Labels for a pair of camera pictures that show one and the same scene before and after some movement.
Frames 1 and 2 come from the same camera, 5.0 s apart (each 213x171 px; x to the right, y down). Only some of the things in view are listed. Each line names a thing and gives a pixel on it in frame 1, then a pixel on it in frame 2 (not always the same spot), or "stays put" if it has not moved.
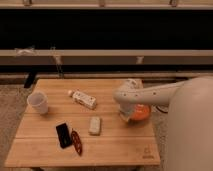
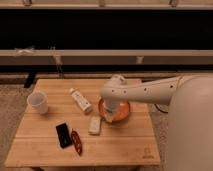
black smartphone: [63, 133] stays put
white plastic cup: [38, 102] stays put
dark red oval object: [77, 142] stays put
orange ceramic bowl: [142, 112] to [120, 115]
